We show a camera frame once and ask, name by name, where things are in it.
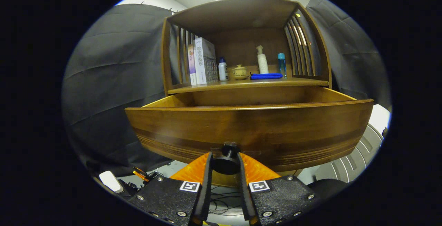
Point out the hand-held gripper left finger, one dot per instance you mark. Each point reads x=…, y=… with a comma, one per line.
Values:
x=206, y=191

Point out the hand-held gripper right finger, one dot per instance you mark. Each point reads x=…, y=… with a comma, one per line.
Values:
x=244, y=191

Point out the black round drawer knob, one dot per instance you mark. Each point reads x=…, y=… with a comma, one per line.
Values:
x=226, y=165

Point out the brown wooden drawer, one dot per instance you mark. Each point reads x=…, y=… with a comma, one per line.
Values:
x=248, y=129

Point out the wooden countertop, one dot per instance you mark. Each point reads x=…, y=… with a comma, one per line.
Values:
x=262, y=82

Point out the white drawer cabinet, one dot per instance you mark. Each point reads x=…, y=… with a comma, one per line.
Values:
x=359, y=160

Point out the orange black tool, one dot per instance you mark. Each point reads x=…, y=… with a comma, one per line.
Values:
x=141, y=175

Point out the small white box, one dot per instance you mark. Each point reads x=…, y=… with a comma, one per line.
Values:
x=109, y=181

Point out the blue folded cloth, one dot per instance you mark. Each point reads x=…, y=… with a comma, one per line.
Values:
x=266, y=76

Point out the beige lidded tea cup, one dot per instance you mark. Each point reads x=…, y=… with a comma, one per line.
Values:
x=239, y=72

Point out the white bottle blue cap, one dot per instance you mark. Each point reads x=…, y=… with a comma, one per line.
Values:
x=223, y=71

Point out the purple spine book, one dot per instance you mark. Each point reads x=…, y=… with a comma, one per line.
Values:
x=192, y=65

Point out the white pump bottle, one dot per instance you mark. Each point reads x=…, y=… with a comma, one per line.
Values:
x=262, y=63

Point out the white patterned book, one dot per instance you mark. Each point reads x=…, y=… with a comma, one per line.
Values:
x=205, y=62

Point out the blue transparent bottle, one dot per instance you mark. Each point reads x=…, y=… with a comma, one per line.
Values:
x=282, y=65

